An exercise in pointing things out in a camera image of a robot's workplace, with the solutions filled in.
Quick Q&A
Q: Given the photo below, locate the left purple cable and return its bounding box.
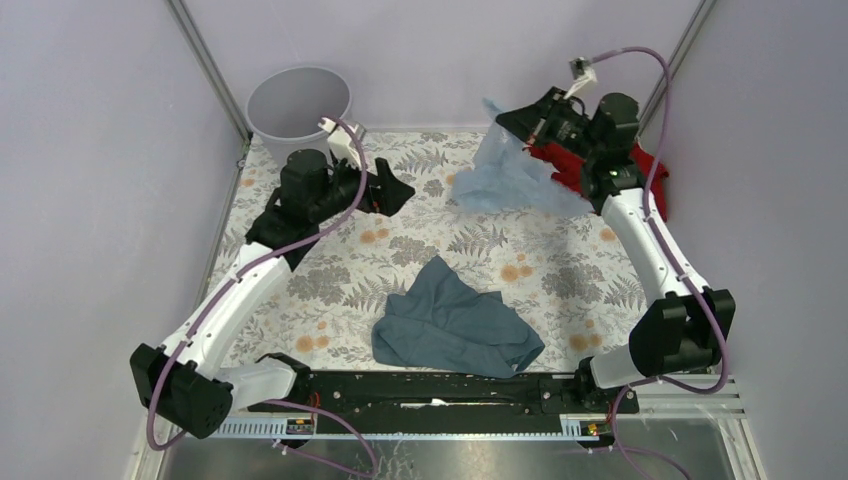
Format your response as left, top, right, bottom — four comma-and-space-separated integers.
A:
145, 117, 382, 478

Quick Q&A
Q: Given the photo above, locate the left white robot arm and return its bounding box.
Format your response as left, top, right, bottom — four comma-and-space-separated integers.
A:
129, 149, 415, 439

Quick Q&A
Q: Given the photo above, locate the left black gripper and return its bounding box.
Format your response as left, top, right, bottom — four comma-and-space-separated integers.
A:
309, 149, 414, 223

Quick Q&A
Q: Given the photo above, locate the grey plastic trash bin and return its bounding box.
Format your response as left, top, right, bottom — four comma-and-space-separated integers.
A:
244, 66, 352, 166

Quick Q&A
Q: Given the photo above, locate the light blue plastic trash bag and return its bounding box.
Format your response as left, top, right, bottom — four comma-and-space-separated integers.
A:
451, 122, 592, 218

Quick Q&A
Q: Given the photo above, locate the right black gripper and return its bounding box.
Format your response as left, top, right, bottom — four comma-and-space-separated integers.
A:
495, 88, 601, 163

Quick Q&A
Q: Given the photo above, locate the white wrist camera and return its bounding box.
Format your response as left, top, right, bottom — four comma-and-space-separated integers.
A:
318, 117, 366, 169
565, 57, 598, 98

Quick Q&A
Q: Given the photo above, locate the blue-grey cloth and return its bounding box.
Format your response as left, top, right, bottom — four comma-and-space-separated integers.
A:
371, 256, 545, 379

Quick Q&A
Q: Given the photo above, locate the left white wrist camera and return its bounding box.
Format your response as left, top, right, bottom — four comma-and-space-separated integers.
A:
318, 117, 366, 169

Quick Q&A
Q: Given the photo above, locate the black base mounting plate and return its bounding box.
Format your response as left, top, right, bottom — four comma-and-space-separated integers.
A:
286, 370, 640, 424

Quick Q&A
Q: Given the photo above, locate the floral patterned table mat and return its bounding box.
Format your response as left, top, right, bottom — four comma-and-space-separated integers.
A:
224, 132, 648, 372

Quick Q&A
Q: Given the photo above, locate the red cloth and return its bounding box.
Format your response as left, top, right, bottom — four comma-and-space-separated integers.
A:
527, 142, 670, 223

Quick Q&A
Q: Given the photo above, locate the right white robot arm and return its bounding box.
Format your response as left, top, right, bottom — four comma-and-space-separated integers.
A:
495, 87, 736, 412

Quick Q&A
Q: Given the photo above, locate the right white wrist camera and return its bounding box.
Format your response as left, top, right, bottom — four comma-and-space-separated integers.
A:
565, 57, 598, 98

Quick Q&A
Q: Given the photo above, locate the aluminium slotted rail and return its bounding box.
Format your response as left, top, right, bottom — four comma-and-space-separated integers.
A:
212, 415, 605, 442

